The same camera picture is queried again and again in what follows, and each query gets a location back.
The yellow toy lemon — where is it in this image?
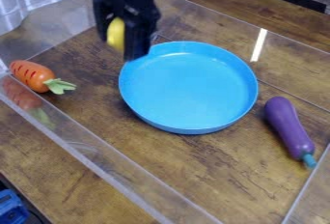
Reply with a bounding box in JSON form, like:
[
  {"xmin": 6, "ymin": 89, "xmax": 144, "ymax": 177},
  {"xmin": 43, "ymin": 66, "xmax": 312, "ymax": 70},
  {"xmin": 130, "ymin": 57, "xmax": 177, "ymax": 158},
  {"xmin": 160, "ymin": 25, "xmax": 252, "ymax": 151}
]
[{"xmin": 106, "ymin": 17, "xmax": 125, "ymax": 52}]

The purple toy eggplant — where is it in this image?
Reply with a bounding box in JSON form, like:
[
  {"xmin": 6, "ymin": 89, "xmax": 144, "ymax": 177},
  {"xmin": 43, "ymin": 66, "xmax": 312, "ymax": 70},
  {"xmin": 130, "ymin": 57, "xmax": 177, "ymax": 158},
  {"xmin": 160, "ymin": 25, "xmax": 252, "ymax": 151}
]
[{"xmin": 264, "ymin": 97, "xmax": 316, "ymax": 168}]

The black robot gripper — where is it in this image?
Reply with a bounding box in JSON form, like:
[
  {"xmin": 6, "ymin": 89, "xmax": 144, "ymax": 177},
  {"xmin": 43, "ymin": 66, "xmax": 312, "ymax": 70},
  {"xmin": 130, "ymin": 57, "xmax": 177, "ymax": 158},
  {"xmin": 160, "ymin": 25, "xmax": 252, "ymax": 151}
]
[{"xmin": 92, "ymin": 0, "xmax": 160, "ymax": 61}]

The clear acrylic barrier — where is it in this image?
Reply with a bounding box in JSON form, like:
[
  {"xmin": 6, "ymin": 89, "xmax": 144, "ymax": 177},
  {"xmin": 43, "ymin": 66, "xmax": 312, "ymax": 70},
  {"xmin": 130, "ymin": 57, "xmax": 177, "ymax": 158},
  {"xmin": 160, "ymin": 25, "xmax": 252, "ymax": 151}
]
[{"xmin": 0, "ymin": 60, "xmax": 222, "ymax": 224}]

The orange toy carrot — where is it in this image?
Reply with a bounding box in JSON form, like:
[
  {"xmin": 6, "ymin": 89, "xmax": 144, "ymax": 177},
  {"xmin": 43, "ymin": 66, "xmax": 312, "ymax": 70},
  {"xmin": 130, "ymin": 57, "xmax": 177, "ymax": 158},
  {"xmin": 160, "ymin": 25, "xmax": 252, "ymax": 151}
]
[{"xmin": 9, "ymin": 60, "xmax": 75, "ymax": 95}]

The blue device corner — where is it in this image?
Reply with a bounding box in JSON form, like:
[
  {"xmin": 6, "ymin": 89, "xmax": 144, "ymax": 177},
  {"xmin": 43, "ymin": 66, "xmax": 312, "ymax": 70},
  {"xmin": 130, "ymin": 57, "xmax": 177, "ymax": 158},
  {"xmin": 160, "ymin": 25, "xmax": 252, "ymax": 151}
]
[{"xmin": 0, "ymin": 189, "xmax": 29, "ymax": 224}]

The blue round tray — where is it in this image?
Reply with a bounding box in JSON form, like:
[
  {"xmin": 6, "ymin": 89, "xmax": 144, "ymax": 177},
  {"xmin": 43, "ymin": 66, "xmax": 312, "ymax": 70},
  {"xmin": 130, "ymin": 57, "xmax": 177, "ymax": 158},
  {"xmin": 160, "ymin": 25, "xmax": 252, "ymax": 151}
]
[{"xmin": 118, "ymin": 42, "xmax": 259, "ymax": 135}]

